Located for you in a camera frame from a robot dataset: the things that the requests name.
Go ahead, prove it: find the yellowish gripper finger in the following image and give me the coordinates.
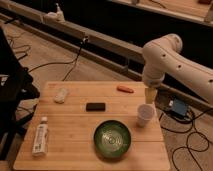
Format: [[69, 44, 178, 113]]
[[145, 88, 157, 104]]

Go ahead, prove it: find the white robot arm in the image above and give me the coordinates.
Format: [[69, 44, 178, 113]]
[[142, 34, 213, 105]]

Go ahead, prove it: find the white plastic cup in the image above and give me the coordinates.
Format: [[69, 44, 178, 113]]
[[137, 104, 155, 127]]

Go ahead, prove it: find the blue power box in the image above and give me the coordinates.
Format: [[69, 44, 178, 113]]
[[169, 99, 188, 117]]

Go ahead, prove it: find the green glass bowl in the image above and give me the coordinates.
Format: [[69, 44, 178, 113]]
[[93, 120, 131, 159]]

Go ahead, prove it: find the black rectangular block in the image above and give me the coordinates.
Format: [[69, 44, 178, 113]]
[[86, 103, 106, 111]]

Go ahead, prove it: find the white tube with cap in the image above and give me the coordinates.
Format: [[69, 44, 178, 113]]
[[32, 117, 48, 156]]

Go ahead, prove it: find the black equipment stand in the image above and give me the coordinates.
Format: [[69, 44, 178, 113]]
[[0, 26, 40, 160]]

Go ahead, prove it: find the black cables right floor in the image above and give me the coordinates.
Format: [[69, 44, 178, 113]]
[[157, 107, 213, 171]]

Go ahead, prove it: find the black cable on floor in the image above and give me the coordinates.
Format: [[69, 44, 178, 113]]
[[27, 37, 90, 82]]

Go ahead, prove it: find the white object on rail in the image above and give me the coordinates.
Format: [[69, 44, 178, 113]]
[[45, 4, 65, 22]]

